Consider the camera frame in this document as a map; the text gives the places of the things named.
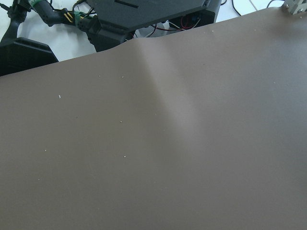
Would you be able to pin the aluminium frame post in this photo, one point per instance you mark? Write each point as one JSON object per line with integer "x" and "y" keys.
{"x": 295, "y": 6}

